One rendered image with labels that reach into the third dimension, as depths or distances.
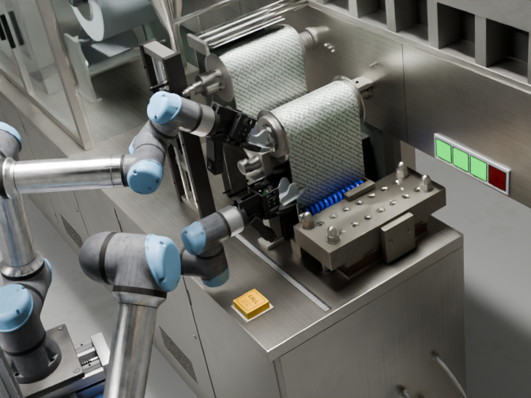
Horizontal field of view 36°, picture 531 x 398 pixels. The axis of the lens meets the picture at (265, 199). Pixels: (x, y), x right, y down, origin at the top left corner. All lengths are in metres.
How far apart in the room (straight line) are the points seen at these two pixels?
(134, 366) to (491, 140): 0.97
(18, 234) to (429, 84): 1.11
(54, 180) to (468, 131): 0.99
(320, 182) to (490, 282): 1.46
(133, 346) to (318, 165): 0.77
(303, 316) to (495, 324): 1.38
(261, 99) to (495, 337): 1.46
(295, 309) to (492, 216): 1.91
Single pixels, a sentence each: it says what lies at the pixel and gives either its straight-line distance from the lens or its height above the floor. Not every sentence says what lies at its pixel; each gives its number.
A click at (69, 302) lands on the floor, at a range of 3.83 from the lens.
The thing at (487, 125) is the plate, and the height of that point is 1.31.
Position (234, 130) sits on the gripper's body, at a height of 1.35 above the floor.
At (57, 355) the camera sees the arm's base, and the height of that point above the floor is 0.84.
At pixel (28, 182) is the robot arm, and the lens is 1.92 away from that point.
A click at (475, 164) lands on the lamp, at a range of 2.08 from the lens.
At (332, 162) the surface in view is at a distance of 2.24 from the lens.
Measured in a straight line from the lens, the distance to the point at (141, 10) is 2.98.
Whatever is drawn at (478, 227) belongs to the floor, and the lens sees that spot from 3.83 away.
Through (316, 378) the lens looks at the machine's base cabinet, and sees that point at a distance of 2.21.
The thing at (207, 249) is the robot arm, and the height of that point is 1.09.
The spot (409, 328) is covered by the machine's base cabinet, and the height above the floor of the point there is 0.68.
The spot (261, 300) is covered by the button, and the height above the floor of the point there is 0.92.
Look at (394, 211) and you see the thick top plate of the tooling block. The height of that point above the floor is 1.03.
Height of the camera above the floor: 2.33
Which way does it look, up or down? 34 degrees down
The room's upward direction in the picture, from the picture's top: 10 degrees counter-clockwise
